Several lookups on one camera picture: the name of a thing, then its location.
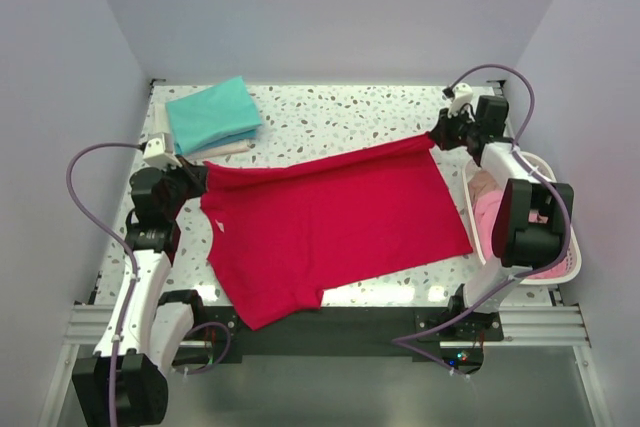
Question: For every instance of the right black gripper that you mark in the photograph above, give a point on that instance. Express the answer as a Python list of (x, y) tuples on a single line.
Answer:
[(440, 134)]

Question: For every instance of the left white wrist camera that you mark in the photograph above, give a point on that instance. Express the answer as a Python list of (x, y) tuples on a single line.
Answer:
[(159, 153)]

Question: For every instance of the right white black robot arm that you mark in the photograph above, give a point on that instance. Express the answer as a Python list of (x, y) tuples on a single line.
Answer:
[(532, 230)]

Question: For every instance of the folded teal t shirt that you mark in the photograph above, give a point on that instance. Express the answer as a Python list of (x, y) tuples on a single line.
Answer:
[(220, 114)]

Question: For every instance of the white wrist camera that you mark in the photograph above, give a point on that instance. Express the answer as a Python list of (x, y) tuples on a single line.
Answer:
[(159, 153), (458, 97)]

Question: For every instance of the beige t shirt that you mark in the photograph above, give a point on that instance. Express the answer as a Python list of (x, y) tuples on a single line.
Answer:
[(481, 183)]

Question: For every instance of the folded cream t shirt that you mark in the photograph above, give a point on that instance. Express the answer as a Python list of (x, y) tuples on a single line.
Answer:
[(160, 123)]

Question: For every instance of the red t shirt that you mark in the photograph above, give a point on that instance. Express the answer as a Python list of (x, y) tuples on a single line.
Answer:
[(283, 236)]

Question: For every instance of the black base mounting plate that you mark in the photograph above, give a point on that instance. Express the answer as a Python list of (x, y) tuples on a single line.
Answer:
[(342, 332)]

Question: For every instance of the pink t shirt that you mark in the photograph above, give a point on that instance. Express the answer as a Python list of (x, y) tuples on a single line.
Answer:
[(485, 214)]

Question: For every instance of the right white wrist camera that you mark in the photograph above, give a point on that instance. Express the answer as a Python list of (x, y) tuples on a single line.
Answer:
[(458, 97)]

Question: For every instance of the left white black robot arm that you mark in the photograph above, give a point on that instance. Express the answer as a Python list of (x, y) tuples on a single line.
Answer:
[(124, 381)]

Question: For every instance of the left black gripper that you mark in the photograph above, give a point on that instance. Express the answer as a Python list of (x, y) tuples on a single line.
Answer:
[(195, 175)]

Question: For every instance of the white plastic laundry basket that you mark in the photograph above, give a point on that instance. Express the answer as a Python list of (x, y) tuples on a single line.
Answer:
[(573, 253)]

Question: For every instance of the aluminium frame rail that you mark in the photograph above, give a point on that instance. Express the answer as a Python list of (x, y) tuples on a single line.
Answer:
[(555, 326)]

